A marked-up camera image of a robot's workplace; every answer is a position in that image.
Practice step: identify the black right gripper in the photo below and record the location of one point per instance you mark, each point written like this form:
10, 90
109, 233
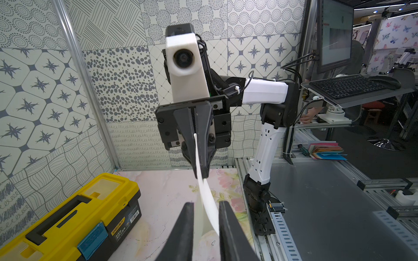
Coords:
209, 119

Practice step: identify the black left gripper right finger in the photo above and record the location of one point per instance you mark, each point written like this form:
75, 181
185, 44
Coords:
234, 245

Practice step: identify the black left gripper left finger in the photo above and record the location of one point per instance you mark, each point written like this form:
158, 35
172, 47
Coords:
179, 245

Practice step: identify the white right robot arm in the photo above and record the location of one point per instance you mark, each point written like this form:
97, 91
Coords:
278, 113

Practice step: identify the stack of coloured paper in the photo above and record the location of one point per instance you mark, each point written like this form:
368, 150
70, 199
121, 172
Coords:
326, 150

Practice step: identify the yellow and black toolbox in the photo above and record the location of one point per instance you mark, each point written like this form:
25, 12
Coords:
88, 226

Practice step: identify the black keyboard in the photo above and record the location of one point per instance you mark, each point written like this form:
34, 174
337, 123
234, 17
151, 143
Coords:
346, 86

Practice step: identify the black computer monitor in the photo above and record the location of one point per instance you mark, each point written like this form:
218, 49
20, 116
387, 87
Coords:
334, 34

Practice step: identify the black computer mouse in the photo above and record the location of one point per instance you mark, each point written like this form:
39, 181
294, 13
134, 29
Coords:
386, 81

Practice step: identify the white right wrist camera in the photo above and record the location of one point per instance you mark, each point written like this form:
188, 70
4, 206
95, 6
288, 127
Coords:
184, 64

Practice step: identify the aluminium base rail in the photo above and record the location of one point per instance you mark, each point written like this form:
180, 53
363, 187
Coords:
279, 246

